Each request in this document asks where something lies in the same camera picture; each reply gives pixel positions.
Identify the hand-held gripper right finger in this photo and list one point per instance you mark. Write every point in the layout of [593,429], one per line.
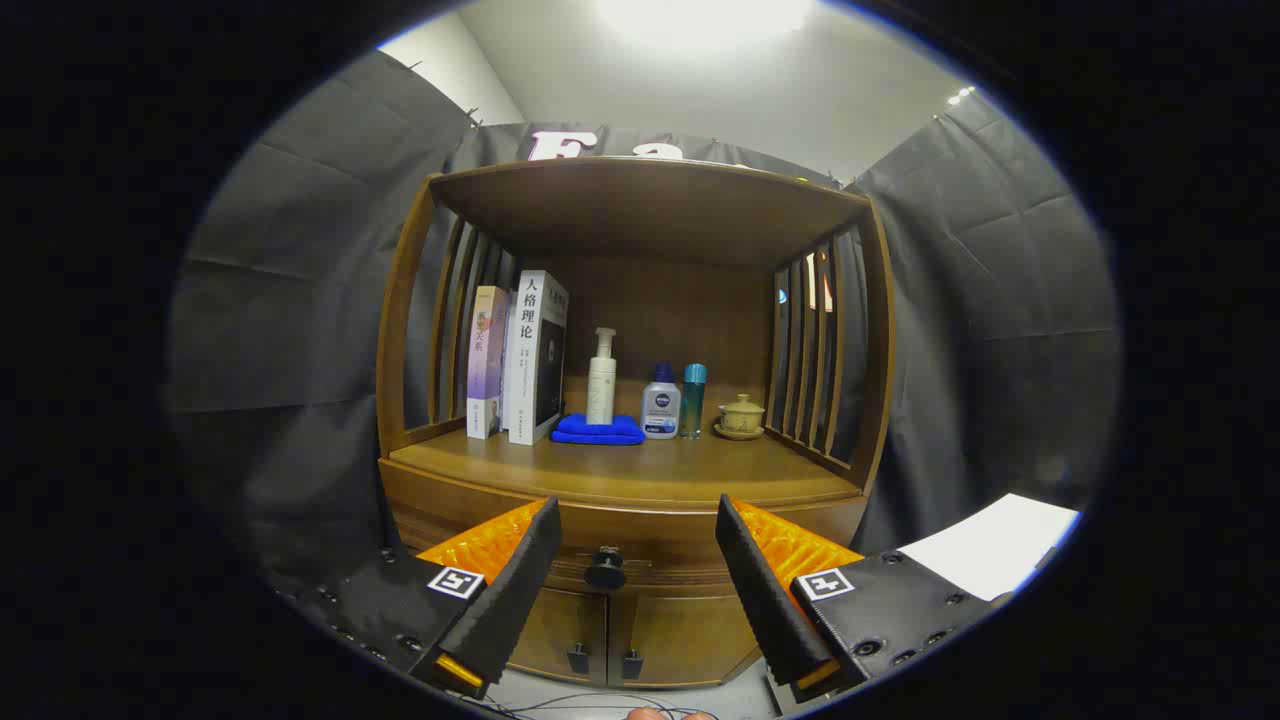
[765,590]

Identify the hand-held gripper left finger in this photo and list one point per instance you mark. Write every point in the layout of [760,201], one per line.
[510,600]

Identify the black drawer knob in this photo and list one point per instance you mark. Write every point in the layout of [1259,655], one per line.
[605,570]

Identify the wooden drawer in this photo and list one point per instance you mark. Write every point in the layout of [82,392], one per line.
[640,530]

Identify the wooden countertop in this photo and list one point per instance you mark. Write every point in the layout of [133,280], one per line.
[650,470]

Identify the wooden cabinet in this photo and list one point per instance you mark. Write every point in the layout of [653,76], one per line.
[650,210]

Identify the yellow lidded teacup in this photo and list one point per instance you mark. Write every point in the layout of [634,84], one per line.
[741,413]

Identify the blue folded cloth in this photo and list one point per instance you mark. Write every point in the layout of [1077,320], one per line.
[598,430]

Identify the teal glass bottle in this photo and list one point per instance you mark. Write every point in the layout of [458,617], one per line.
[693,400]

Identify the white bottle blue pump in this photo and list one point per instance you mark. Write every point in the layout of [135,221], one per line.
[661,410]

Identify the white storage unit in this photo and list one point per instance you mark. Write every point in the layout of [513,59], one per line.
[990,545]

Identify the white book with portrait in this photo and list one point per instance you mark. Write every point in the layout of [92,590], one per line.
[530,360]

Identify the purple book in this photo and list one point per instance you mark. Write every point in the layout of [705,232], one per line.
[487,360]

